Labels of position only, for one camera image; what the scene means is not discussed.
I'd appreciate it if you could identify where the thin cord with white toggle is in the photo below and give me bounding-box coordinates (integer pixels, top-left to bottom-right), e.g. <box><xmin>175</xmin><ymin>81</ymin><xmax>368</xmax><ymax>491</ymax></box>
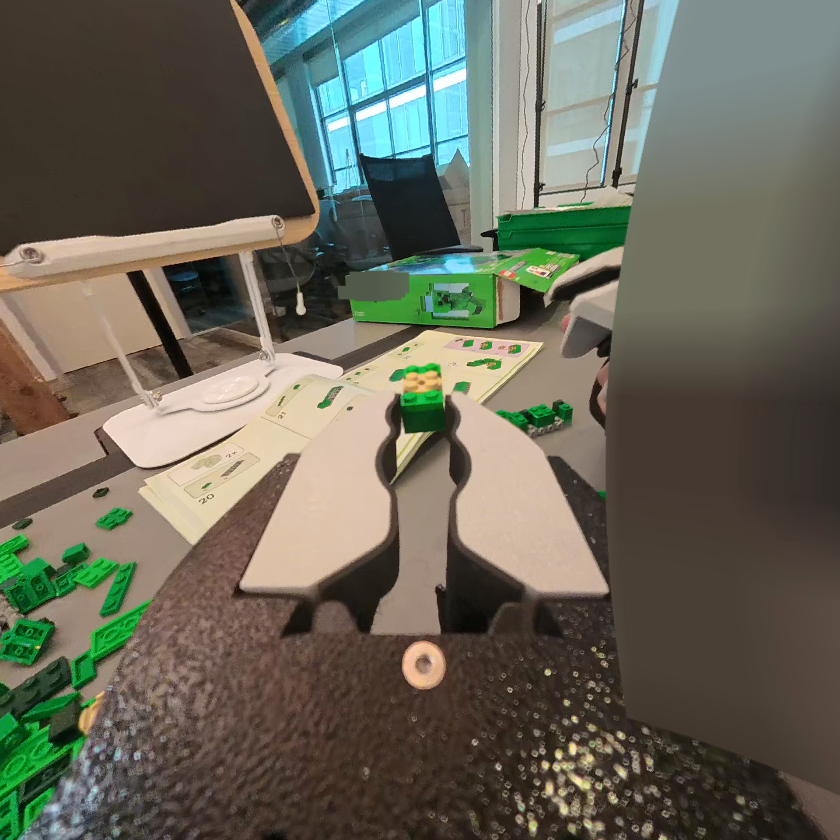
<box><xmin>277</xmin><ymin>220</ymin><xmax>307</xmax><ymax>318</ymax></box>

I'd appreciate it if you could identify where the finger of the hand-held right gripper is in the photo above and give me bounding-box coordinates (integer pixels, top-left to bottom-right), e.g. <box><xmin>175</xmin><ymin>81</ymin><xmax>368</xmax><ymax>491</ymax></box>
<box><xmin>543</xmin><ymin>246</ymin><xmax>626</xmax><ymax>307</ymax></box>
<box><xmin>563</xmin><ymin>281</ymin><xmax>622</xmax><ymax>359</ymax></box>

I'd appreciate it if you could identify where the green plastic crate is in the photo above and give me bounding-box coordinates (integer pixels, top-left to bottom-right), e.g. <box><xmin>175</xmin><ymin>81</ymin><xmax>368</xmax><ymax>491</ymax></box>
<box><xmin>495</xmin><ymin>205</ymin><xmax>632</xmax><ymax>262</ymax></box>

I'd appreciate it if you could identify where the green toy set box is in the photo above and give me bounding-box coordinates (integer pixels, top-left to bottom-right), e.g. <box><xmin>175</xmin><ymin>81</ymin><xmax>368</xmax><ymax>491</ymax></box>
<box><xmin>350</xmin><ymin>248</ymin><xmax>580</xmax><ymax>327</ymax></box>

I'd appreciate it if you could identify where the black light stand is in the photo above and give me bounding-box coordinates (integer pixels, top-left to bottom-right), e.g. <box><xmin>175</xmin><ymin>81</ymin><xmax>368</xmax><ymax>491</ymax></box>
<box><xmin>532</xmin><ymin>0</ymin><xmax>548</xmax><ymax>210</ymax></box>
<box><xmin>607</xmin><ymin>0</ymin><xmax>643</xmax><ymax>191</ymax></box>

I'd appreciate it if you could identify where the white cardboard box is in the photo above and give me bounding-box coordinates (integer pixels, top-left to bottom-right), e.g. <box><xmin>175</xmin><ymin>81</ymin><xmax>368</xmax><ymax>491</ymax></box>
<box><xmin>441</xmin><ymin>147</ymin><xmax>471</xmax><ymax>217</ymax></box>

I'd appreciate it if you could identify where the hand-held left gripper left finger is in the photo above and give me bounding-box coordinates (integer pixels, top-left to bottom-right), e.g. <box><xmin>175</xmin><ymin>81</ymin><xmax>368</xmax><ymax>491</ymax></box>
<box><xmin>238</xmin><ymin>392</ymin><xmax>403</xmax><ymax>599</ymax></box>

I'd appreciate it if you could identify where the black office chair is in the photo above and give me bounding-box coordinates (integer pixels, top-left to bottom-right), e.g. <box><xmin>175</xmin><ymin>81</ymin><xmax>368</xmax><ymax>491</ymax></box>
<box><xmin>357</xmin><ymin>153</ymin><xmax>484</xmax><ymax>263</ymax></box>

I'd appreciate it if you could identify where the green toy brick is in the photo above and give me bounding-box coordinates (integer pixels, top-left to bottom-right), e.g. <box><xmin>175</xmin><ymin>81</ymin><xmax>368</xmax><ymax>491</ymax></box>
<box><xmin>390</xmin><ymin>363</ymin><xmax>448</xmax><ymax>435</ymax></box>

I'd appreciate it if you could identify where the small green brick assembly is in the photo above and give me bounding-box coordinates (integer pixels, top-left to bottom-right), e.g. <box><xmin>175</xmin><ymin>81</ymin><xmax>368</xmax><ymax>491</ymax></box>
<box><xmin>497</xmin><ymin>400</ymin><xmax>574</xmax><ymax>438</ymax></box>

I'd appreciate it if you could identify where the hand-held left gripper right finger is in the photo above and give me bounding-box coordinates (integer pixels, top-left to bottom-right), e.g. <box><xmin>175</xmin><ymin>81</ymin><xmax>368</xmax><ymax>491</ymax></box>
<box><xmin>445</xmin><ymin>395</ymin><xmax>611</xmax><ymax>601</ymax></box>

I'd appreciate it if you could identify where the pile of green bricks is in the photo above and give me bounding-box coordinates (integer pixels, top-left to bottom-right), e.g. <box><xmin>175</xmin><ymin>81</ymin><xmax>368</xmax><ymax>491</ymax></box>
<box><xmin>0</xmin><ymin>486</ymin><xmax>155</xmax><ymax>840</ymax></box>

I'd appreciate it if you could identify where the white stand with black panel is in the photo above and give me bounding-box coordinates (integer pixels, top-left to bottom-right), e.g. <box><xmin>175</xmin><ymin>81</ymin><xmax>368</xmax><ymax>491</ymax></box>
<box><xmin>0</xmin><ymin>0</ymin><xmax>345</xmax><ymax>470</ymax></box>

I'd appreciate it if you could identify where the pale instruction booklet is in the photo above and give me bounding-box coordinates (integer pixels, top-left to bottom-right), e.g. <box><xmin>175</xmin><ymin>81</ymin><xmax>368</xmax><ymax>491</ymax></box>
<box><xmin>140</xmin><ymin>330</ymin><xmax>544</xmax><ymax>546</ymax></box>

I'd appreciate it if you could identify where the black metal table leg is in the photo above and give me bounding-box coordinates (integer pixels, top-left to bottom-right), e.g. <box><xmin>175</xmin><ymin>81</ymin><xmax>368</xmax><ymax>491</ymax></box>
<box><xmin>126</xmin><ymin>268</ymin><xmax>193</xmax><ymax>380</ymax></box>

